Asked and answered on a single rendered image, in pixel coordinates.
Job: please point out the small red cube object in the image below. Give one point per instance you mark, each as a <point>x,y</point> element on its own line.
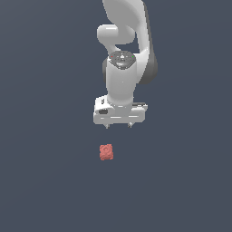
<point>106,152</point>

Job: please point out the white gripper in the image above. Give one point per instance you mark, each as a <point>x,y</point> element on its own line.
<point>119,114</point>

